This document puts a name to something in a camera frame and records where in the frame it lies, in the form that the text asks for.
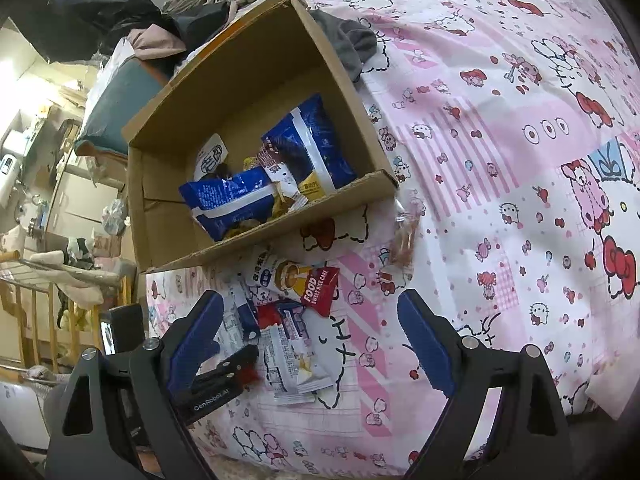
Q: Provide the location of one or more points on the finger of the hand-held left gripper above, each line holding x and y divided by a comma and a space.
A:
235, 362

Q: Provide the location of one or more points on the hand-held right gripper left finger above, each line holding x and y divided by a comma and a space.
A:
195, 342

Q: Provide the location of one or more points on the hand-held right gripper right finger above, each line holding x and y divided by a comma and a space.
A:
427, 342

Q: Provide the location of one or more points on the white and navy snack packet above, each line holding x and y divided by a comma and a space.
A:
240, 320

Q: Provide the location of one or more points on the white crimped snack packet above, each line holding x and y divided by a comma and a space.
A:
292, 360

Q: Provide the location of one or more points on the white bottle-print snack packet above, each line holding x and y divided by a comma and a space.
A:
272, 272

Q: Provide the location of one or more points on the clear packet of brown snacks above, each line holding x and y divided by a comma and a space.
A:
404, 237

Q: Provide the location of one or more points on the red snack packet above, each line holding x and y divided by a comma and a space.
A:
320, 292

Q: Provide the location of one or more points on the white round snack packet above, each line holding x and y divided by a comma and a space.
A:
214, 152

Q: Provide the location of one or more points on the brown snack packet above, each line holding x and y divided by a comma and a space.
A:
274, 162

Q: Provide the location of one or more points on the blue yellow-bottomed snack packet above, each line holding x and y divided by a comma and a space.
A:
315, 145

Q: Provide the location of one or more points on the cardboard box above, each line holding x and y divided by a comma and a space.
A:
240, 85

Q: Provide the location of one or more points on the wooden rack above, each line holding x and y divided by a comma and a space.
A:
45, 305

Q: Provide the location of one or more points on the pink cartoon printed bed sheet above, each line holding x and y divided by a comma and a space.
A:
500, 185

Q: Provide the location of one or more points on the white cabinet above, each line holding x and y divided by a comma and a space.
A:
82, 200

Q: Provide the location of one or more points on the pink cloth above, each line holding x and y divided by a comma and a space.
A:
155, 37

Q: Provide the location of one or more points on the dark grey cloth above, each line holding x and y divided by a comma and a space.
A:
350, 42

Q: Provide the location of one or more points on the black plastic bag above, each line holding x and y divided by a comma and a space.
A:
90, 10

